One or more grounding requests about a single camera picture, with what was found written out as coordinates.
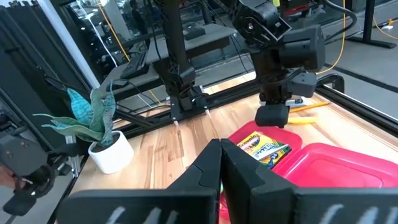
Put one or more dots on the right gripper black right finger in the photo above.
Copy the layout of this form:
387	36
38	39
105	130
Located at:
264	202

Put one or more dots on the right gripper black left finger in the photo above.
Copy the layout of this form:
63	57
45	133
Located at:
186	202

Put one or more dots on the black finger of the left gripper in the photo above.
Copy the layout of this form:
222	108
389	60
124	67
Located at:
272	115

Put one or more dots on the pink pencil box lid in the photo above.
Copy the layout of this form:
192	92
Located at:
342	168

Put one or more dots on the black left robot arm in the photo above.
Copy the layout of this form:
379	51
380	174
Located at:
177	46

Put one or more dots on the yellow green crayon box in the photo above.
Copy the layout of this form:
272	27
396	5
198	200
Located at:
258	143

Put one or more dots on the yellow highlighter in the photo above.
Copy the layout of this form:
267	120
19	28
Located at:
303	120

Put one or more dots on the yellow pencil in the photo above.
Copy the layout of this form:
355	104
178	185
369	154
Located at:
311	106

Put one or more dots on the small black desk device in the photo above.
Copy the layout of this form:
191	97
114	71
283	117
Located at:
194	32

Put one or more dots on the artificial plant in white pot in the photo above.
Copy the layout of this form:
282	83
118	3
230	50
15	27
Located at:
112	155

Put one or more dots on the black standing desk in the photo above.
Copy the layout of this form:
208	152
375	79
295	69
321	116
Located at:
369	21

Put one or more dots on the black keyboard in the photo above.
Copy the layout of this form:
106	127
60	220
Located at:
135	65

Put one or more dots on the black computer mouse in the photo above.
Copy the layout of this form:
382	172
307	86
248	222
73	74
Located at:
117	84

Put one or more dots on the person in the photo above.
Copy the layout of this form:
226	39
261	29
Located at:
136	17

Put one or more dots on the person's hand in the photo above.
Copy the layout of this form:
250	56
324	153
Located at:
5	179

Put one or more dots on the black folding panel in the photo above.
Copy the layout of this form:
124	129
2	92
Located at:
25	62

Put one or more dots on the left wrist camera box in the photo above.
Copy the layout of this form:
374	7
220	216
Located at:
302	84

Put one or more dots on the silver aluminium post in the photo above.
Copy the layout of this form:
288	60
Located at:
74	155

